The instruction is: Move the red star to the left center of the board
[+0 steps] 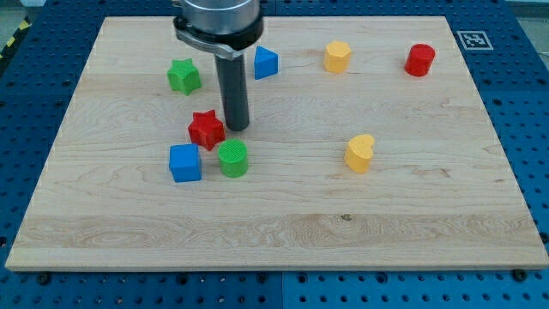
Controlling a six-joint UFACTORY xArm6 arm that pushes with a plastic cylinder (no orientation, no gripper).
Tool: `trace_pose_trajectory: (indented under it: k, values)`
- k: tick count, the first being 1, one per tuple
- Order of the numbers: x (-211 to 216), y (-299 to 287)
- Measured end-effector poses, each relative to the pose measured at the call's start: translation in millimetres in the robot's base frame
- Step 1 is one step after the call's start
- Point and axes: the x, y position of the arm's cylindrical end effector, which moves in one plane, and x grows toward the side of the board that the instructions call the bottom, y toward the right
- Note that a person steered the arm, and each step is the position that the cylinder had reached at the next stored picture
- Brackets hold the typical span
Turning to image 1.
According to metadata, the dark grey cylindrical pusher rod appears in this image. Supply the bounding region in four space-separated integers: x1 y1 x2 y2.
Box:
214 55 250 131

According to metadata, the red star block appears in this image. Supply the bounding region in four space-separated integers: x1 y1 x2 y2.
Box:
188 110 226 151

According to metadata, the green star block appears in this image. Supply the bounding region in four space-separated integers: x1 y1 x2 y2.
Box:
166 58 202 96

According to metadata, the light wooden board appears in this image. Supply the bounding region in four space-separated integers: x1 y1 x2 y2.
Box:
6 16 548 272

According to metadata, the blue triangle block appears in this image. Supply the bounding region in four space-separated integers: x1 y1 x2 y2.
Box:
254 46 279 80

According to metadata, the green cylinder block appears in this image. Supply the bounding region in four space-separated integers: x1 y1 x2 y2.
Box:
218 139 249 178

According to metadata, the blue cube block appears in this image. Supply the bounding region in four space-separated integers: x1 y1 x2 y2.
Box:
169 143 202 183

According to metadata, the yellow hexagon block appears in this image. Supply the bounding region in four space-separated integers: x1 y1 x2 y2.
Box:
323 40 352 74

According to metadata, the yellow heart block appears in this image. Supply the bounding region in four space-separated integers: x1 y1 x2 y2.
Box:
344 134 375 173

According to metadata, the red cylinder block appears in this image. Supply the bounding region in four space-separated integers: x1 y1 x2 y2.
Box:
404 44 436 77

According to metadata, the white fiducial marker tag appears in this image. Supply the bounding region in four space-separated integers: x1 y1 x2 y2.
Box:
457 30 493 51

